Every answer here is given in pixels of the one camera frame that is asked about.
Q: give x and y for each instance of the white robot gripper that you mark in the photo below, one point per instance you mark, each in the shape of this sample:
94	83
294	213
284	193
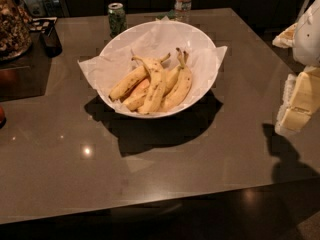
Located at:
308	37

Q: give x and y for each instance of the yellow banana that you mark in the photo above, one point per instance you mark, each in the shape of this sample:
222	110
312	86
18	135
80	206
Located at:
182	86
124	86

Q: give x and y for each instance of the white bowl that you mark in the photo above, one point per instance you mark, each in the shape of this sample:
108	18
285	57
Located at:
156	37

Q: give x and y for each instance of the spotted middle banana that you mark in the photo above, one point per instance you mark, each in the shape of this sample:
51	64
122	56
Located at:
157	82

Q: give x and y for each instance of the pale lower banana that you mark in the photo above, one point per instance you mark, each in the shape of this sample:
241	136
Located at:
137	96

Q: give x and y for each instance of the clear plastic water bottle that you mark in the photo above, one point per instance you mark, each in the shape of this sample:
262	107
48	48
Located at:
182	10

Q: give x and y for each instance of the green soda can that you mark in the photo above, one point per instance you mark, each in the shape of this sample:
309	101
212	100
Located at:
117	19

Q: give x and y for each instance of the white paper liner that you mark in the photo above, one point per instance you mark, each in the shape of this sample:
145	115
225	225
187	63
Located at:
110	64

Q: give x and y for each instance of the dark phone stand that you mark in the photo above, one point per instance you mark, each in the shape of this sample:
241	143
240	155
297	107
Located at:
50	40

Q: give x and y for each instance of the glass jar of snacks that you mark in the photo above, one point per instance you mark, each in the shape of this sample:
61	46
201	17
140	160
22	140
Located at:
15	38

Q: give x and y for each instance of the red round object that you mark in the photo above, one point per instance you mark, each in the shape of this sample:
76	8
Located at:
2	116

